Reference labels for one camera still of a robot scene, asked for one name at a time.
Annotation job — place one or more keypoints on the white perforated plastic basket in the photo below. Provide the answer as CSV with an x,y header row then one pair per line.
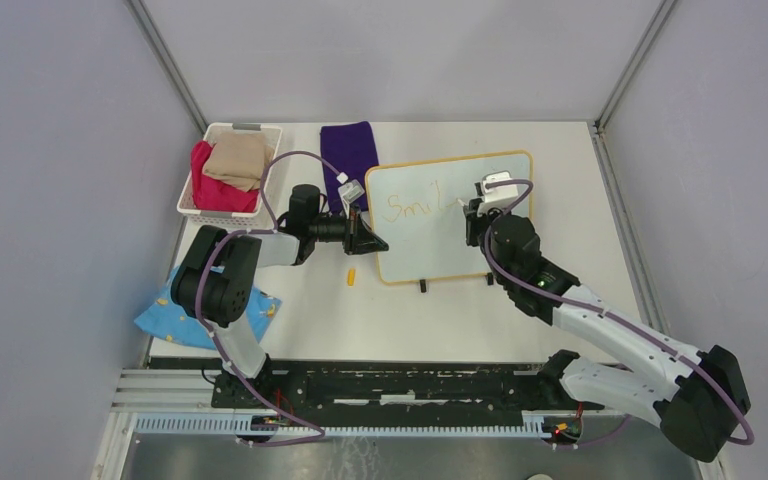
x,y
270,182

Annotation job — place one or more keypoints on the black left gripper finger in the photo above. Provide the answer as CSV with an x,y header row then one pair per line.
x,y
365,248
360,231

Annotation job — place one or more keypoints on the yellow framed whiteboard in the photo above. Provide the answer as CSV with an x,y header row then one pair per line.
x,y
413,207

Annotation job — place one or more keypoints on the blue patterned cloth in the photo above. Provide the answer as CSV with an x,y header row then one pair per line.
x,y
167,321

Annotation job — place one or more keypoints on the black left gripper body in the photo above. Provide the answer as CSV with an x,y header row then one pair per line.
x,y
349,236

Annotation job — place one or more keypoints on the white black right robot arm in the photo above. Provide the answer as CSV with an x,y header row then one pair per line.
x,y
697,399

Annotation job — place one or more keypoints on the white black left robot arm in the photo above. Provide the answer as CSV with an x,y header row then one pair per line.
x,y
215,281

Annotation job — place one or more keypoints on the beige cloth in basket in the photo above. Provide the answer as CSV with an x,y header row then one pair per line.
x,y
239,159

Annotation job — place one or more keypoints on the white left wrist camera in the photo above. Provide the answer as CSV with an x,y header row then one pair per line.
x,y
350,193

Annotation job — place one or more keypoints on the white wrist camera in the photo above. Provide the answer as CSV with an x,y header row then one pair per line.
x,y
496,191
350,193

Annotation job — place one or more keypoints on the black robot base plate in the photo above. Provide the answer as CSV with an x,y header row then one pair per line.
x,y
418,394

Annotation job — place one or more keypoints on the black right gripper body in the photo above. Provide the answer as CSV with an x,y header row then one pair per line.
x,y
478,224

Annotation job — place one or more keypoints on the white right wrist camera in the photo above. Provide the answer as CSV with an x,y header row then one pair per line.
x,y
496,191

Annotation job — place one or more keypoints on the red cloth in basket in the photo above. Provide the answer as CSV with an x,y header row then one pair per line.
x,y
214,195

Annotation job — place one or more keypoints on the purple folded cloth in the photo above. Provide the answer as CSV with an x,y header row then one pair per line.
x,y
351,149

